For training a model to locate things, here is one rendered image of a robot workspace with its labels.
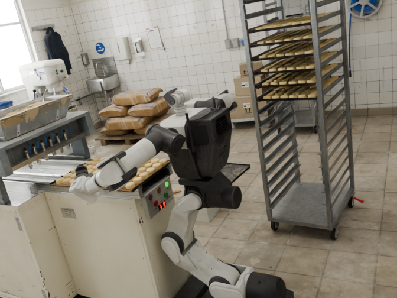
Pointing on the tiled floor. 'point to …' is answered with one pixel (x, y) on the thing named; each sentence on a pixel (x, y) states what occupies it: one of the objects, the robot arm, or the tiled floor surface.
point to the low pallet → (120, 138)
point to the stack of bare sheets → (234, 170)
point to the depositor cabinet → (32, 247)
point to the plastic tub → (207, 214)
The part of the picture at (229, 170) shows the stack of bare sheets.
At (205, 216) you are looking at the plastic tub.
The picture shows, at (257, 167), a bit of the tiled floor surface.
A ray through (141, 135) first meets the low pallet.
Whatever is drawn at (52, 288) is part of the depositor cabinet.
